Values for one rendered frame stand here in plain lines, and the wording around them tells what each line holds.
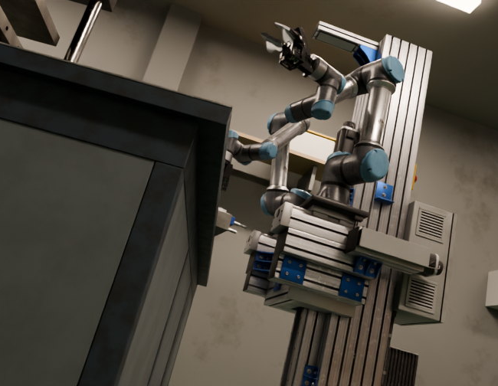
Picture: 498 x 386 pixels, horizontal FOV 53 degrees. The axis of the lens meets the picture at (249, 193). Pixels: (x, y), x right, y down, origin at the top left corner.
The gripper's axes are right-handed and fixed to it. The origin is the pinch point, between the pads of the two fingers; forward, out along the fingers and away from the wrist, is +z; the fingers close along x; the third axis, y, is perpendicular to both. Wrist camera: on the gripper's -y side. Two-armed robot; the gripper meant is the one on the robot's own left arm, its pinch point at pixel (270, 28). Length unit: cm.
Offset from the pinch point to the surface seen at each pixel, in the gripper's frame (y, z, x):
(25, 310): 111, 51, -25
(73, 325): 112, 45, -29
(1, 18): 11, 69, 57
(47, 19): -17, 54, 81
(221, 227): 63, -12, 24
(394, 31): -195, -184, 92
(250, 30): -210, -112, 197
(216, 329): 51, -158, 227
